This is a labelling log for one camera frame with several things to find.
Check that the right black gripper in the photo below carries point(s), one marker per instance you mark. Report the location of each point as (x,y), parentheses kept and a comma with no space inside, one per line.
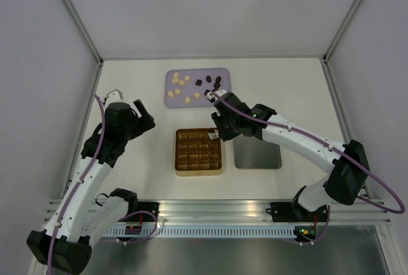
(223,133)

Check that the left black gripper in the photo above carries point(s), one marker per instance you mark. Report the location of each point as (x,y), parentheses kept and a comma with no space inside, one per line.
(143,124)

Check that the gold chocolate box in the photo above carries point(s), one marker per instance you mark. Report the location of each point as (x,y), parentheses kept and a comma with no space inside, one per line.
(195,154)

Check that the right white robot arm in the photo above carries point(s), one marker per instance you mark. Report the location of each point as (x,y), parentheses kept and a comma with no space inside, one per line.
(345,165)

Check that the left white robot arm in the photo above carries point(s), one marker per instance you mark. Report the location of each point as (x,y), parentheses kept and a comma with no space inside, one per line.
(67,240)

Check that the silver tin lid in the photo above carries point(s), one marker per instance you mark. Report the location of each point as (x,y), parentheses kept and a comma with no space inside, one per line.
(251,153)

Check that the purple plastic tray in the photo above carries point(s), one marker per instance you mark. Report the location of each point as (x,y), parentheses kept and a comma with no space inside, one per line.
(190,88)

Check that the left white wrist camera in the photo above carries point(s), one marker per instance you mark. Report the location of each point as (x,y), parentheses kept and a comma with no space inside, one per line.
(114,96)

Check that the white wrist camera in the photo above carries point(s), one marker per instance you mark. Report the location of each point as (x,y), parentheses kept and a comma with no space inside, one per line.
(114,96)
(211,96)

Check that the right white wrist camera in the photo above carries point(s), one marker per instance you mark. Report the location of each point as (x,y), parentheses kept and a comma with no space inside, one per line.
(211,96)

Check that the left aluminium frame post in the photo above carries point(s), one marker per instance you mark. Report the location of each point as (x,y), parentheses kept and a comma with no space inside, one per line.
(83,32)

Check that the aluminium frame post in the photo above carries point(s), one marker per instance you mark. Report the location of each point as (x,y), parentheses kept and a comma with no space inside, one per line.
(345,23)
(83,32)

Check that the aluminium mounting rail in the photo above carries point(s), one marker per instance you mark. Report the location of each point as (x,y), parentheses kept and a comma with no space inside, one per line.
(253,212)

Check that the white slotted cable duct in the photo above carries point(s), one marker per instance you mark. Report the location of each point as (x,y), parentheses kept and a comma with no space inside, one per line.
(205,231)

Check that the right aluminium frame post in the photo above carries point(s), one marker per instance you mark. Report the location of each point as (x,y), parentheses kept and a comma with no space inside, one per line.
(345,23)

